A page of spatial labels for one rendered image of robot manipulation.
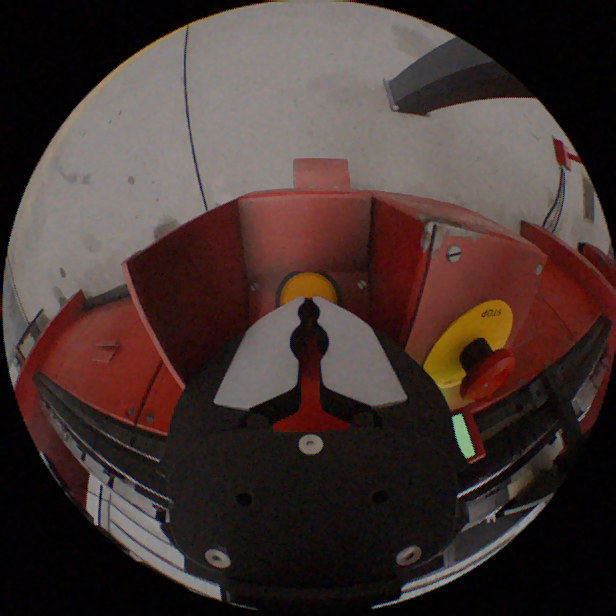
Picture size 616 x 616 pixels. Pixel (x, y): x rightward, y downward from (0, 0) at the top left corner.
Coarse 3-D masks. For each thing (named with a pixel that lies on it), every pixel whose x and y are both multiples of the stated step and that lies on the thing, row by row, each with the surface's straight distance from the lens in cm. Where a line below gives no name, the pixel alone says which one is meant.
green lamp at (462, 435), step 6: (456, 420) 21; (462, 420) 22; (456, 426) 21; (462, 426) 22; (456, 432) 21; (462, 432) 21; (462, 438) 21; (468, 438) 21; (462, 444) 21; (468, 444) 21; (462, 450) 21; (468, 450) 21; (468, 456) 21
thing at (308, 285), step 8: (296, 280) 15; (304, 280) 15; (312, 280) 15; (320, 280) 15; (288, 288) 15; (296, 288) 15; (304, 288) 15; (312, 288) 15; (320, 288) 15; (328, 288) 15; (280, 296) 15; (288, 296) 15; (296, 296) 15; (304, 296) 15; (312, 296) 15; (320, 296) 15; (328, 296) 15; (336, 296) 15; (280, 304) 15; (336, 304) 15; (304, 328) 15; (312, 328) 15
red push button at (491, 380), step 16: (464, 352) 13; (480, 352) 13; (496, 352) 12; (464, 368) 14; (480, 368) 12; (496, 368) 12; (464, 384) 12; (480, 384) 12; (496, 384) 13; (464, 400) 13; (480, 400) 14
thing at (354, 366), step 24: (312, 312) 12; (336, 312) 11; (336, 336) 9; (360, 336) 9; (336, 360) 8; (360, 360) 8; (384, 360) 8; (336, 384) 7; (360, 384) 7; (384, 384) 8; (336, 408) 8; (360, 408) 7
